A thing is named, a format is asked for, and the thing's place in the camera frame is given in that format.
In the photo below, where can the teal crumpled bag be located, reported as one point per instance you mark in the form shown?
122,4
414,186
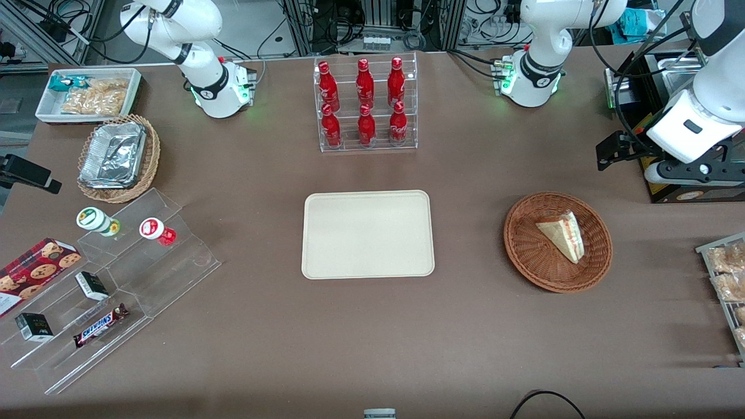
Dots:
640,26

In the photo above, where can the stainless steel pan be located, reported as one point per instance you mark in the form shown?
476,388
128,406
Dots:
669,73

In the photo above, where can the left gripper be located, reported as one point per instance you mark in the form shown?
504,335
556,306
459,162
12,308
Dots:
639,146

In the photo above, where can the light wicker basket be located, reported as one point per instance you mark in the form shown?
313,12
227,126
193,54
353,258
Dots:
148,157

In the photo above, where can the red and white lidded cup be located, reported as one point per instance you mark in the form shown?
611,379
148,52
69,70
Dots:
152,228

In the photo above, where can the stack of foil trays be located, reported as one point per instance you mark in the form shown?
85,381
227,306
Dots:
110,154

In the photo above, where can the beige plastic serving tray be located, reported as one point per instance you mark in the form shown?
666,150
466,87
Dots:
366,233

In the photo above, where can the clear bag of crackers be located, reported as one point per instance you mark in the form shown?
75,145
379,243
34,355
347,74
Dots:
109,85
93,102

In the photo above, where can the clear acrylic bottle rack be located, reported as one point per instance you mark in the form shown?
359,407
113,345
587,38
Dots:
349,146

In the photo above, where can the triangular sandwich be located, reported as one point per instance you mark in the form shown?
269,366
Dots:
564,235

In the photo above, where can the red cola bottle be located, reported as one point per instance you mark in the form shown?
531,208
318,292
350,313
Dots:
366,127
331,127
398,124
396,81
365,83
327,86

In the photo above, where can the small grey device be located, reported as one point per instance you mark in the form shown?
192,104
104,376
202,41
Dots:
379,414

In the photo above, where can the black food warmer appliance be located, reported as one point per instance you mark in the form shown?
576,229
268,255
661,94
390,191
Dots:
687,195

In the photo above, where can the round brown wicker basket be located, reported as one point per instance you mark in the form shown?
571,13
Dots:
535,262

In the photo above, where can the teal snack packet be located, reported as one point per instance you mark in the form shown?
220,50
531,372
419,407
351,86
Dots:
61,83

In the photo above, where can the Snickers chocolate bar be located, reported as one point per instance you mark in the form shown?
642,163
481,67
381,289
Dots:
99,326

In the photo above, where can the small black box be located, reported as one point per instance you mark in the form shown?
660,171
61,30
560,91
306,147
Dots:
92,286
34,327

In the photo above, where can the green and white lidded cup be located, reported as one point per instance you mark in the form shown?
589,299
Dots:
92,219

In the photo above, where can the aluminium frame rack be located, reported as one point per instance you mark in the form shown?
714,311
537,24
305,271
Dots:
302,26

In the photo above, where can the white rectangular snack tray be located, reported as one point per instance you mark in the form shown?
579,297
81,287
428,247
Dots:
46,110

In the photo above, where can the bagged fried snack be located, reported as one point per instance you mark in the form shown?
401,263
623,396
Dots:
730,287
740,315
727,257
741,337

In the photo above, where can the tray of packaged pastries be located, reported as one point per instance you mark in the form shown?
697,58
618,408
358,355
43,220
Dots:
713,273

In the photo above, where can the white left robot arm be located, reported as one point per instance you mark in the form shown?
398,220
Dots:
535,58

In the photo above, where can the red chocolate chip cookie box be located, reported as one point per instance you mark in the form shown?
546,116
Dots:
35,270

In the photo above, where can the clear acrylic stepped display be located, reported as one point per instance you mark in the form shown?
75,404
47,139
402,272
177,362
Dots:
174,273

